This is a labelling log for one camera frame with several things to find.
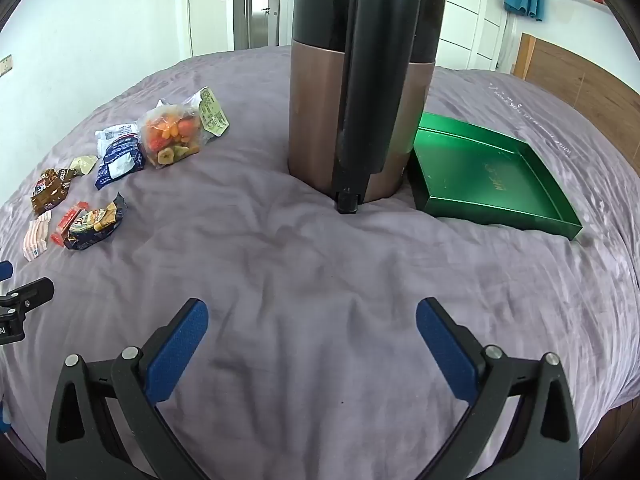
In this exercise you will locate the small yellow-green wrapper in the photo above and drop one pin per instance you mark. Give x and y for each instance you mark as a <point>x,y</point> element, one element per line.
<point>84,164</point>

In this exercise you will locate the white wardrobe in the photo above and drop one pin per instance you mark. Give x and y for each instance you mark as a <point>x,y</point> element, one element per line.
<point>465,25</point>

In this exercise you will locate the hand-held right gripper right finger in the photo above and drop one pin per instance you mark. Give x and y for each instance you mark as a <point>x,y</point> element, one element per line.
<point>445,350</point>

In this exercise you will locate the rose gold kettle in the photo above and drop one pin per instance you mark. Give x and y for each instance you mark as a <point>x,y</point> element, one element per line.
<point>315,110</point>

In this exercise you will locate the grey-blue snack packet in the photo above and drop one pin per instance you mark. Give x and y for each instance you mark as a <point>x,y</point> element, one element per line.
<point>115,133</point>

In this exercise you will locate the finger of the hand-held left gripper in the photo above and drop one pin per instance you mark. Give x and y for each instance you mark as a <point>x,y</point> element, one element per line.
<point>35,292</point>
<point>5,271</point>

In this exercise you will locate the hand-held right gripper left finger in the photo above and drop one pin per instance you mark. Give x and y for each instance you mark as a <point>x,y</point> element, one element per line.
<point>180,345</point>

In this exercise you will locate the pink striped snack packet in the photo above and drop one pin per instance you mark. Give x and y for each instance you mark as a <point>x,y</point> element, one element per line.
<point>37,235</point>

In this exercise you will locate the green tray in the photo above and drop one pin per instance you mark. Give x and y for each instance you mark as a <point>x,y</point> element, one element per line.
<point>475,170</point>

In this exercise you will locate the dark blue snack packet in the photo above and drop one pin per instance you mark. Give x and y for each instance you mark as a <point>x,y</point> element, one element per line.
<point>117,162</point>

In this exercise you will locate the brown snack packet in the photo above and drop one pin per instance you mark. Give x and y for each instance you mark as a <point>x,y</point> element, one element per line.
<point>50,192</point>

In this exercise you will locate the clear dried fruit bag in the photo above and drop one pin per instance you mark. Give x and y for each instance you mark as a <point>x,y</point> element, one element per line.
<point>172,132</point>

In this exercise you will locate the purple bed sheet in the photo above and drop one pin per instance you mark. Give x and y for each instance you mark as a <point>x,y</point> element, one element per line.
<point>300,270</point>

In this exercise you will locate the wooden headboard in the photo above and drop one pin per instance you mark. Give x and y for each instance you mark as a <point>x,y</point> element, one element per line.
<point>590,90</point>

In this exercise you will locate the red snack packet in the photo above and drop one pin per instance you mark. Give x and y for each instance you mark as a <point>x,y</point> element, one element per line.
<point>70,220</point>

